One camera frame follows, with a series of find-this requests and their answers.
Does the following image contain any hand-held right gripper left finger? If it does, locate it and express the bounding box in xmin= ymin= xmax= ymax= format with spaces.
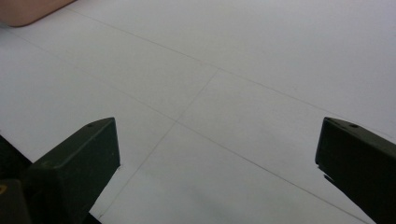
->
xmin=24 ymin=117 xmax=121 ymax=224

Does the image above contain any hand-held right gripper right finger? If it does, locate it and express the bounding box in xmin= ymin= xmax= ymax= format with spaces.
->
xmin=315 ymin=117 xmax=396 ymax=224

